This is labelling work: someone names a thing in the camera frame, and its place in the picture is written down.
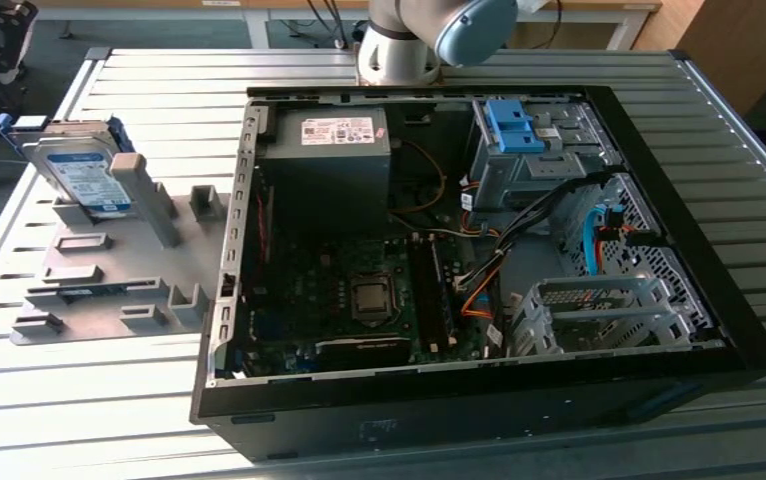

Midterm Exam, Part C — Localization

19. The grey parts rack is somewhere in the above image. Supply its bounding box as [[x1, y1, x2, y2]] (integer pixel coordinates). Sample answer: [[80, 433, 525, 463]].
[[6, 153, 234, 347]]

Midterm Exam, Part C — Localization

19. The black RAM stick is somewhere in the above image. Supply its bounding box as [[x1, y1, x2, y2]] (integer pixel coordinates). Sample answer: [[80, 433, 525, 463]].
[[406, 233, 442, 354], [425, 234, 458, 349]]

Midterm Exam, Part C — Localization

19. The blue plastic drive latch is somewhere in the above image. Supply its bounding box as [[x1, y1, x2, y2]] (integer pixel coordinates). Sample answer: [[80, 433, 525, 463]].
[[485, 99, 548, 155]]

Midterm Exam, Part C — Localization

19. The red flat cable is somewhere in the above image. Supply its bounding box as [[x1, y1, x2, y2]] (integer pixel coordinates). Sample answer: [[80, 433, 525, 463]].
[[254, 187, 276, 264]]

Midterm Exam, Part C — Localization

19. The black PC case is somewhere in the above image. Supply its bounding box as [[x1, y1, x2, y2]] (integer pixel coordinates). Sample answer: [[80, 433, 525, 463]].
[[186, 84, 766, 464]]

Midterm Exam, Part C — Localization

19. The silver disk bay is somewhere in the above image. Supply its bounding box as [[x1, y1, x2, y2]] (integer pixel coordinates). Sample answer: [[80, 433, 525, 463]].
[[505, 272, 721, 359]]

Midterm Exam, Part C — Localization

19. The blue flat data wire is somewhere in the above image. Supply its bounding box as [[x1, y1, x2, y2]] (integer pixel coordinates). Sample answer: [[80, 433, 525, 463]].
[[581, 203, 624, 277]]

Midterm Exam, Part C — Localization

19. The grey power supply unit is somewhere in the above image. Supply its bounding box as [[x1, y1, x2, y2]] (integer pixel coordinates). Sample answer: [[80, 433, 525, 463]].
[[253, 106, 394, 234]]

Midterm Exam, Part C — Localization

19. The black graphics card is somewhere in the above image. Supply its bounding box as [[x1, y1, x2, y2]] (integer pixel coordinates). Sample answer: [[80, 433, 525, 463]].
[[313, 333, 414, 372]]

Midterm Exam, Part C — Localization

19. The hard disk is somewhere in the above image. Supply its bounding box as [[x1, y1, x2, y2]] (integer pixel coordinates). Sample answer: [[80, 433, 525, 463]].
[[0, 113, 141, 221]]

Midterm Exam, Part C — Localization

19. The orange black wire bundle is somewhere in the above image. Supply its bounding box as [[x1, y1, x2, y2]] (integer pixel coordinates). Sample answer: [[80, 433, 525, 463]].
[[452, 247, 515, 321]]

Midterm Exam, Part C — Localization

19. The red orange power wire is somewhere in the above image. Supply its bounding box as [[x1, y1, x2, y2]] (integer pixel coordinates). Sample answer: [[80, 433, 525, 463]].
[[592, 212, 664, 276]]

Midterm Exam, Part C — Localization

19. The blue labelled RAM stick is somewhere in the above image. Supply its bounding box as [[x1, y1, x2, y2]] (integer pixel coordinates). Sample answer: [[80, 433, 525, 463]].
[[54, 284, 128, 303]]

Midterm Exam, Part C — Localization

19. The brown wooden cabinet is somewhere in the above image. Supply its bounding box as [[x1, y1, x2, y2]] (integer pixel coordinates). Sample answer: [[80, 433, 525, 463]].
[[635, 0, 766, 117]]

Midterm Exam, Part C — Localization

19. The black cable bundle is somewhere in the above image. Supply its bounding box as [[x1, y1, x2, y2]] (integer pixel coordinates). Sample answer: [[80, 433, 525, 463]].
[[485, 172, 615, 261]]

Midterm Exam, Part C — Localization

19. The silver optical drive cage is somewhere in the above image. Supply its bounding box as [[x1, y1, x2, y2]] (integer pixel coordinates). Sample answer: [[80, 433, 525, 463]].
[[465, 97, 624, 214]]

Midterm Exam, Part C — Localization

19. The green motherboard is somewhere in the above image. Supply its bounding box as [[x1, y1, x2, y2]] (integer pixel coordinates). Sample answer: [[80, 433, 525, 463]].
[[241, 234, 491, 376]]

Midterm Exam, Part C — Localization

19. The CPU socket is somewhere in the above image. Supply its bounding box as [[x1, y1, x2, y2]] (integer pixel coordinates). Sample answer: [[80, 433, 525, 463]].
[[345, 271, 398, 321]]

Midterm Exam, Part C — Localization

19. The thin orange wire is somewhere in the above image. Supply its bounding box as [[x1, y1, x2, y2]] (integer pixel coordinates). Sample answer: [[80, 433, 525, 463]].
[[386, 139, 449, 217]]

